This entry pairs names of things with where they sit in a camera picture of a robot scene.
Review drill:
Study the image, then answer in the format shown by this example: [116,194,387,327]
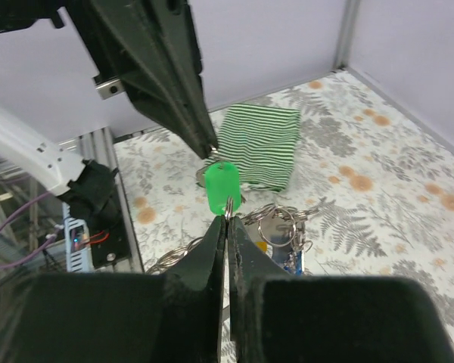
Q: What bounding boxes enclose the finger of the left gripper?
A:
[66,1,218,159]

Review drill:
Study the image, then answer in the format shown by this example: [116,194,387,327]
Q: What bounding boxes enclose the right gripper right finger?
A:
[227,217,454,362]

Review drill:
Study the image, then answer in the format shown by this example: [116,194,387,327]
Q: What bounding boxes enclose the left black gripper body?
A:
[0,0,125,99]

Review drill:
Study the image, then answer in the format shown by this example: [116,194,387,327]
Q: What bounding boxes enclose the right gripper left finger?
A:
[0,216,227,362]

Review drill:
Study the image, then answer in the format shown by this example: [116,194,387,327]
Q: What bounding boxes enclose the blue key tag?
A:
[268,236,304,275]

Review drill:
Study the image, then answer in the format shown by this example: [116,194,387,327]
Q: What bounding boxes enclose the metal key ring disc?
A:
[143,202,321,277]

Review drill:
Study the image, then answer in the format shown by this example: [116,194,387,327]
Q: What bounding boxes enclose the green key tag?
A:
[195,146,245,219]

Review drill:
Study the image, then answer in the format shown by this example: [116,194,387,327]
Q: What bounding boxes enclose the yellow key tag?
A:
[255,241,268,253]

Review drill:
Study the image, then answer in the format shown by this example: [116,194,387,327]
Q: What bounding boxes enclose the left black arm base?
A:
[62,158,137,273]

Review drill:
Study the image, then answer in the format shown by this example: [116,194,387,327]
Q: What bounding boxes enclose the green striped cloth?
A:
[218,104,301,192]

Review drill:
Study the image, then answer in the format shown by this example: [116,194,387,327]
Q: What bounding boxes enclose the blue slotted cable duct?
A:
[62,203,95,272]

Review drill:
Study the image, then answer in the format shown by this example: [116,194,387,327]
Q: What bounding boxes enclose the left aluminium frame post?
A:
[332,0,362,71]

